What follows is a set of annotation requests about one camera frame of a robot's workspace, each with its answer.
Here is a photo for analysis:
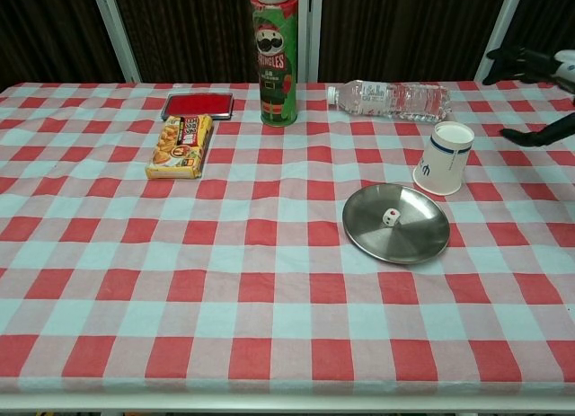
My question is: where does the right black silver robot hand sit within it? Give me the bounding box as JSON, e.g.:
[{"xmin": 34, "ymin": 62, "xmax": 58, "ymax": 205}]
[{"xmin": 482, "ymin": 46, "xmax": 575, "ymax": 148}]

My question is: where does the white paper cup blue print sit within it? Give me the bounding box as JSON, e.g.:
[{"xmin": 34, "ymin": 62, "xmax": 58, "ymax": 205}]
[{"xmin": 411, "ymin": 121, "xmax": 475, "ymax": 197}]

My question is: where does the round metal plate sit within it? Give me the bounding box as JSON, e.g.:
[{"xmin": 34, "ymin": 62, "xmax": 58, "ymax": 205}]
[{"xmin": 341, "ymin": 184, "xmax": 452, "ymax": 265}]

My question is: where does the dark corrugated partition panel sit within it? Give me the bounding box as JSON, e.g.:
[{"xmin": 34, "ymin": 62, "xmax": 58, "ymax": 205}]
[
  {"xmin": 317, "ymin": 0, "xmax": 511, "ymax": 83},
  {"xmin": 111, "ymin": 0, "xmax": 307, "ymax": 84},
  {"xmin": 0, "ymin": 0, "xmax": 126, "ymax": 88},
  {"xmin": 487, "ymin": 0, "xmax": 575, "ymax": 83}
]

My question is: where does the clear plastic water bottle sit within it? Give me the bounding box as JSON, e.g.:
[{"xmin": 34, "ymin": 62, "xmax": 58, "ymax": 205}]
[{"xmin": 326, "ymin": 79, "xmax": 453, "ymax": 124}]

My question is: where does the green red Pringles can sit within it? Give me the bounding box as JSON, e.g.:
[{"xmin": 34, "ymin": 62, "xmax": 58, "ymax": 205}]
[{"xmin": 250, "ymin": 0, "xmax": 300, "ymax": 128}]

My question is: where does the red ink pad tin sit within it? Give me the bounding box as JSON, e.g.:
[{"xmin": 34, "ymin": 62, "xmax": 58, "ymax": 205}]
[{"xmin": 160, "ymin": 91, "xmax": 234, "ymax": 122}]

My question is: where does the yellow snack box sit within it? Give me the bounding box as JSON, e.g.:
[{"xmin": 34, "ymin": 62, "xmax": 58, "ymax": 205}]
[{"xmin": 144, "ymin": 113, "xmax": 215, "ymax": 181}]

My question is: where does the red white checkered tablecloth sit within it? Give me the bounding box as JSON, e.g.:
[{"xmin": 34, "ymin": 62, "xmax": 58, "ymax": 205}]
[{"xmin": 0, "ymin": 78, "xmax": 575, "ymax": 397}]

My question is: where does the white partition frame post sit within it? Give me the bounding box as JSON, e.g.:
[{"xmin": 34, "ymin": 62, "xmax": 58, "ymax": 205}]
[
  {"xmin": 474, "ymin": 0, "xmax": 526, "ymax": 81},
  {"xmin": 89, "ymin": 0, "xmax": 143, "ymax": 84},
  {"xmin": 296, "ymin": 0, "xmax": 323, "ymax": 84}
]

